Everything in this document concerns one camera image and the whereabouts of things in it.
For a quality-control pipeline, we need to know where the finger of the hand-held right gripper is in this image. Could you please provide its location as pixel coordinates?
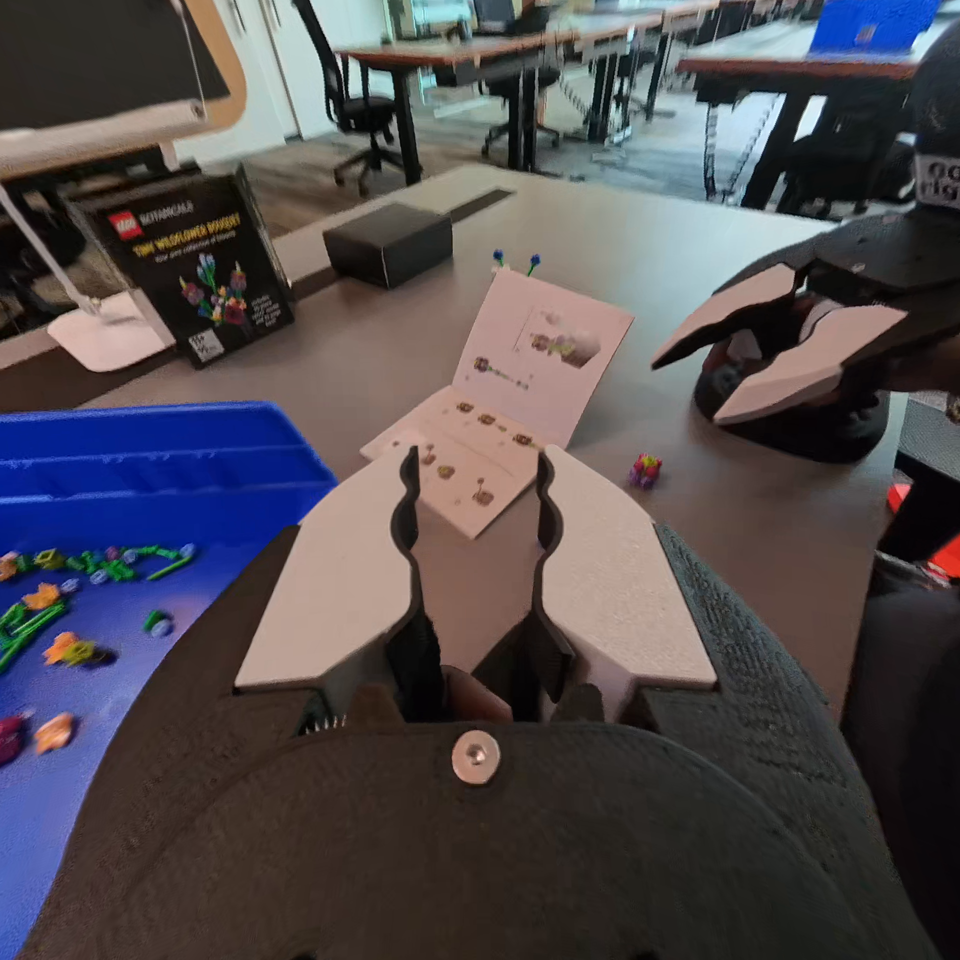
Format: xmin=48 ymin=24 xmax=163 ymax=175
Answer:
xmin=650 ymin=263 xmax=804 ymax=373
xmin=711 ymin=300 xmax=912 ymax=426

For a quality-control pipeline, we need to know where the matte black box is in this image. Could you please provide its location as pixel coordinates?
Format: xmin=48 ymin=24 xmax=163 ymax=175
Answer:
xmin=323 ymin=203 xmax=454 ymax=289

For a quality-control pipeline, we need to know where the wooden table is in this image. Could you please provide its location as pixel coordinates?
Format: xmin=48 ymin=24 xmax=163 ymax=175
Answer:
xmin=338 ymin=15 xmax=676 ymax=189
xmin=675 ymin=15 xmax=960 ymax=211

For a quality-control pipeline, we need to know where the grey desk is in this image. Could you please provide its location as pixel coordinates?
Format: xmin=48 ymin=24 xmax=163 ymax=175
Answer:
xmin=0 ymin=162 xmax=916 ymax=721

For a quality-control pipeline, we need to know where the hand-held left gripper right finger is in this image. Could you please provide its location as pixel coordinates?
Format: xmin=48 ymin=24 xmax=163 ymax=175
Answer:
xmin=518 ymin=446 xmax=720 ymax=718

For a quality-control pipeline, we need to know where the black glossy cardboard box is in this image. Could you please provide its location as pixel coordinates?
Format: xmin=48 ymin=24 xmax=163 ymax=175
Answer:
xmin=68 ymin=162 xmax=297 ymax=370

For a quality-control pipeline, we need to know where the orange traffic cone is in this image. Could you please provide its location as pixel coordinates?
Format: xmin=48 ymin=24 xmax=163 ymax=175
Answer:
xmin=888 ymin=480 xmax=960 ymax=583

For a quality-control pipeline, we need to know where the pile of small toy bricks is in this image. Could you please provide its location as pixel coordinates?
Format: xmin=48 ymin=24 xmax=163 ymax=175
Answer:
xmin=0 ymin=540 xmax=199 ymax=766

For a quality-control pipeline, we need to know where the blue plastic bin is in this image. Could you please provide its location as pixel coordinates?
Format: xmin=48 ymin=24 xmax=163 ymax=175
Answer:
xmin=0 ymin=402 xmax=339 ymax=960

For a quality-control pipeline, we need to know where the person's dark clothing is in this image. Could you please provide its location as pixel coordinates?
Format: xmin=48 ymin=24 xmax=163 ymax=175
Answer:
xmin=840 ymin=578 xmax=960 ymax=954

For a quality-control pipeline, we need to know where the blue plastic crate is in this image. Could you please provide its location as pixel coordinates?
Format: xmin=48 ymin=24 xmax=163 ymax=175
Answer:
xmin=810 ymin=0 xmax=943 ymax=58

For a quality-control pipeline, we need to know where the black board on white stand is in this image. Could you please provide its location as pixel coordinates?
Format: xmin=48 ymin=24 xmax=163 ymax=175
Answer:
xmin=0 ymin=0 xmax=249 ymax=373

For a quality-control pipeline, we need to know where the black office chair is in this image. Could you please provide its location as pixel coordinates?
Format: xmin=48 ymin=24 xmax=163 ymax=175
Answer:
xmin=293 ymin=0 xmax=406 ymax=196
xmin=480 ymin=0 xmax=586 ymax=163

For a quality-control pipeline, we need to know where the black mesh cushion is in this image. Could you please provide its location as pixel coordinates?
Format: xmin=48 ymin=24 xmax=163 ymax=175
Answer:
xmin=693 ymin=323 xmax=894 ymax=463

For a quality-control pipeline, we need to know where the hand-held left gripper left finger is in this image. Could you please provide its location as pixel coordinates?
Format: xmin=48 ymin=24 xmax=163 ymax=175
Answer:
xmin=236 ymin=446 xmax=444 ymax=718

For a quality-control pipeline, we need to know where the white instruction booklet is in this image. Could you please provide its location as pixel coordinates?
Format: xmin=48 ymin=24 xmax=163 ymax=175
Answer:
xmin=360 ymin=267 xmax=636 ymax=541

